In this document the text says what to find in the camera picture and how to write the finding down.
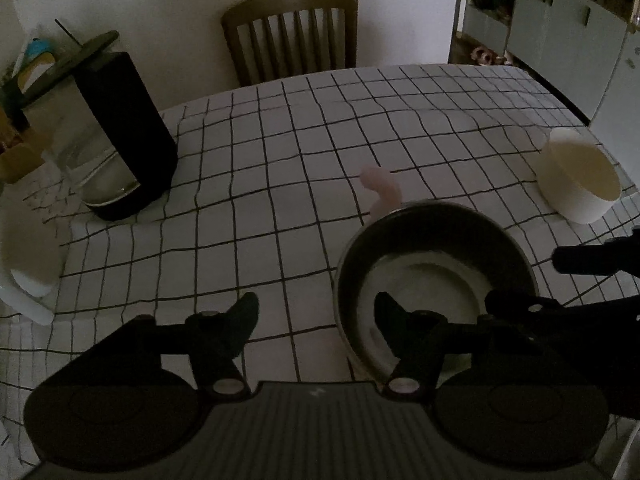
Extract white dish rack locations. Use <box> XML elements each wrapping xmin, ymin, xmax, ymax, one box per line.
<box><xmin>1</xmin><ymin>197</ymin><xmax>63</xmax><ymax>325</ymax></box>

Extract pair of shoes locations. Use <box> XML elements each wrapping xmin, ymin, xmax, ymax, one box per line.
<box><xmin>471</xmin><ymin>46</ymin><xmax>513</xmax><ymax>66</ymax></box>

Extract cream bowl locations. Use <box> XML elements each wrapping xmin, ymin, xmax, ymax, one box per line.
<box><xmin>535</xmin><ymin>128</ymin><xmax>622</xmax><ymax>224</ymax></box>

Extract glass electric kettle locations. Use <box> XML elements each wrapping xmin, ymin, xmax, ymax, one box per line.
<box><xmin>22</xmin><ymin>30</ymin><xmax>178</xmax><ymax>221</ymax></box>

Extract white checked tablecloth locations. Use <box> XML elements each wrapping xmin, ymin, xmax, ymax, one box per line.
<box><xmin>1</xmin><ymin>65</ymin><xmax>639</xmax><ymax>479</ymax></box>

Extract white plate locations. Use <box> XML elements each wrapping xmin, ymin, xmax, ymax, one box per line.
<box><xmin>356</xmin><ymin>252</ymin><xmax>491</xmax><ymax>376</ymax></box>

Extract grey cupboard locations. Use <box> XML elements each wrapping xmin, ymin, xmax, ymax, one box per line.
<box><xmin>459</xmin><ymin>0</ymin><xmax>640</xmax><ymax>151</ymax></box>

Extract small pink saucer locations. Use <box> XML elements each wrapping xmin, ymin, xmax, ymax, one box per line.
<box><xmin>359</xmin><ymin>166</ymin><xmax>402</xmax><ymax>221</ymax></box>

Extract dark metal bowl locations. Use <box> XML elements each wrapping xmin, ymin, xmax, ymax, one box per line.
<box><xmin>333</xmin><ymin>200</ymin><xmax>538</xmax><ymax>382</ymax></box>

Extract dark wooden chair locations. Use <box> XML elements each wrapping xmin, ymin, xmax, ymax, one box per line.
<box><xmin>220</xmin><ymin>0</ymin><xmax>359</xmax><ymax>87</ymax></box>

